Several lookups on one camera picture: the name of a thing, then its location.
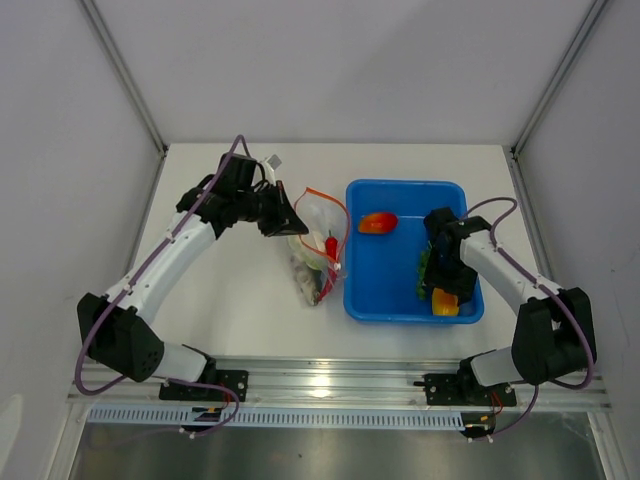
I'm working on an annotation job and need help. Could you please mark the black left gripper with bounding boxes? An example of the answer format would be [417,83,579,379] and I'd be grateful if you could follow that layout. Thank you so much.
[236,181,309,238]

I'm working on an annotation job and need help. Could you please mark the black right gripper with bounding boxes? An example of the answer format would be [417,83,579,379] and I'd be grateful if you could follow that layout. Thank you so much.
[421,246,478,305]

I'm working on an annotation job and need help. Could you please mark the white cauliflower with leaves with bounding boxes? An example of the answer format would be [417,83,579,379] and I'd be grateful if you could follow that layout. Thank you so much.
[287,230,328,270]

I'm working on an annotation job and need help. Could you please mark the clear zip top bag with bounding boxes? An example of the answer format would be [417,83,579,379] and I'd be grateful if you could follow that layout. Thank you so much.
[287,187,351,307]

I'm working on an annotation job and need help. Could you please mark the red chili pepper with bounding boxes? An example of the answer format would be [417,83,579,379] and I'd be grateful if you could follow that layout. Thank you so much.
[318,235,339,301]

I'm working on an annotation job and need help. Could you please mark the grey toy fish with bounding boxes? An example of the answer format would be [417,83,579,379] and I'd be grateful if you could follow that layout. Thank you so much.
[291,257,324,306]

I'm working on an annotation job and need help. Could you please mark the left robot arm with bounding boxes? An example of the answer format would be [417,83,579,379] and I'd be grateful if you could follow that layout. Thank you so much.
[77,153,308,400]

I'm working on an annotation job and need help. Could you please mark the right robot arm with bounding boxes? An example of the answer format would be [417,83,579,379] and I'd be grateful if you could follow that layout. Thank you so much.
[422,207,597,404]

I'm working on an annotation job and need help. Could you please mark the green grape bunch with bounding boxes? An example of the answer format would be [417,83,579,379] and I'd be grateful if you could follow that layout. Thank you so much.
[416,244,431,301]

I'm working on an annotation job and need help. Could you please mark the orange yellow bell pepper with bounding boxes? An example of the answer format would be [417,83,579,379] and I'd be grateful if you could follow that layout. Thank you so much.
[431,288,460,317]

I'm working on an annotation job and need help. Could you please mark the blue plastic bin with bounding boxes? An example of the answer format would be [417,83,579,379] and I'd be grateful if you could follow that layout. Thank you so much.
[343,179,485,325]

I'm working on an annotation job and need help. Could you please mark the red orange mango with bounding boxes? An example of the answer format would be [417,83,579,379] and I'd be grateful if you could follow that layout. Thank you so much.
[358,212,398,235]

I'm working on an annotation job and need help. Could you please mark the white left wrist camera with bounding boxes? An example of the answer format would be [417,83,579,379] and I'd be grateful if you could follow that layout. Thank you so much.
[260,154,282,184]

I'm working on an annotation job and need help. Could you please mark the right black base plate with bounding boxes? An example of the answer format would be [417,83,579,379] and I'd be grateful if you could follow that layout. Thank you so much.
[413,373,517,407]

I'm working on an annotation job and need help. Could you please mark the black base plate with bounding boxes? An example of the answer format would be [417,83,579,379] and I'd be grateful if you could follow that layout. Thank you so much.
[159,369,249,402]
[413,373,517,407]

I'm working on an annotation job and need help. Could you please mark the aluminium frame rail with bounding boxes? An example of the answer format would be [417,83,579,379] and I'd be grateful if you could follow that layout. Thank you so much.
[66,357,612,413]

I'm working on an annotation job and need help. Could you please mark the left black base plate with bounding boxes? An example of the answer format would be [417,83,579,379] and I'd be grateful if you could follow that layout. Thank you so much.
[159,369,249,402]

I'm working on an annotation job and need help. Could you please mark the white slotted cable duct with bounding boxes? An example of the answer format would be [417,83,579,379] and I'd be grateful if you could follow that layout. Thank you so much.
[87,404,465,431]

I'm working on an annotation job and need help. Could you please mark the right corner frame post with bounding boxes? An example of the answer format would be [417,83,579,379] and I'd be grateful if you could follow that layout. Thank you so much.
[510,0,613,161]

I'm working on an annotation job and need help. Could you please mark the corner frame post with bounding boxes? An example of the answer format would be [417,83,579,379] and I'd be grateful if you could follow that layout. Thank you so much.
[76,0,168,157]
[510,0,613,161]

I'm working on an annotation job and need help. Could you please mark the left corner frame post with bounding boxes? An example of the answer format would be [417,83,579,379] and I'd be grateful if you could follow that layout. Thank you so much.
[76,0,168,157]

